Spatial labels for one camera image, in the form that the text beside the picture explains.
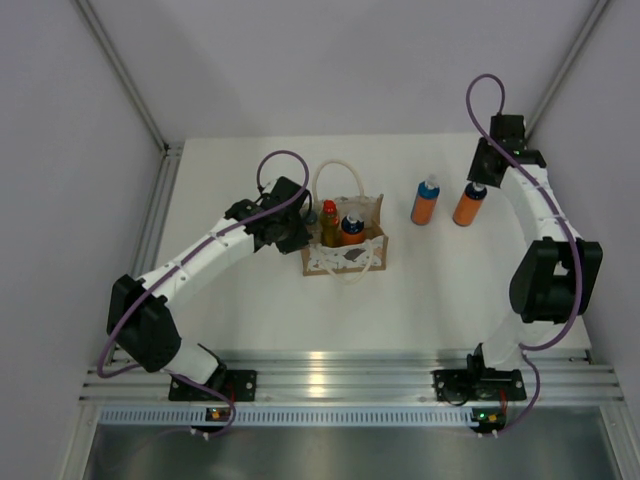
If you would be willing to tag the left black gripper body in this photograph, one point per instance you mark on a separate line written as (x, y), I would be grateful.
(294, 235)

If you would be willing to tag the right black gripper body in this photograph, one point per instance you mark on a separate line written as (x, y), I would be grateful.
(477, 171)

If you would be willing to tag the clear bottle dark cap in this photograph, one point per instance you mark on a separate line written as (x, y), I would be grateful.
(311, 218)

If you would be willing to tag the yellow bottle red cap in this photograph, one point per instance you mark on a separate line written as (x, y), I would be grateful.
(330, 224)

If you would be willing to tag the orange spray bottle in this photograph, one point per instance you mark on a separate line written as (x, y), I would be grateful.
(469, 204)
(427, 194)
(352, 226)

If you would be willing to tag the canvas jute tote bag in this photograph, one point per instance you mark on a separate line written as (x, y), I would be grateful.
(347, 264)

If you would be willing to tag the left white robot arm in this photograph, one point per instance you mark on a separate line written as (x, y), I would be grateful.
(145, 318)

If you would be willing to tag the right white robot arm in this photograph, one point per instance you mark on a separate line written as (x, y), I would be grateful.
(554, 281)

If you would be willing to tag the aluminium mounting rail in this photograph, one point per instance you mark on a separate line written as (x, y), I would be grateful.
(568, 378)

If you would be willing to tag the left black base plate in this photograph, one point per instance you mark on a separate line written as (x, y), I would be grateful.
(235, 385)

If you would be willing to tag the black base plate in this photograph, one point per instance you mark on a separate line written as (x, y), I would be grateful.
(460, 386)
(235, 385)

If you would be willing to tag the right aluminium frame post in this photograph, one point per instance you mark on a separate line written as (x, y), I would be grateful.
(576, 47)

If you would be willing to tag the aluminium frame post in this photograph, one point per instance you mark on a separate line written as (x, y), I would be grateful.
(97, 30)
(576, 47)

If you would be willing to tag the left aluminium frame post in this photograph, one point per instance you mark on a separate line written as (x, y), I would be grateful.
(97, 30)

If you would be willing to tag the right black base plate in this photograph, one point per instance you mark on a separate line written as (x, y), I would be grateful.
(460, 386)

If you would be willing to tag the slotted grey cable duct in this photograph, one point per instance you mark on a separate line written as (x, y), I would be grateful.
(203, 416)

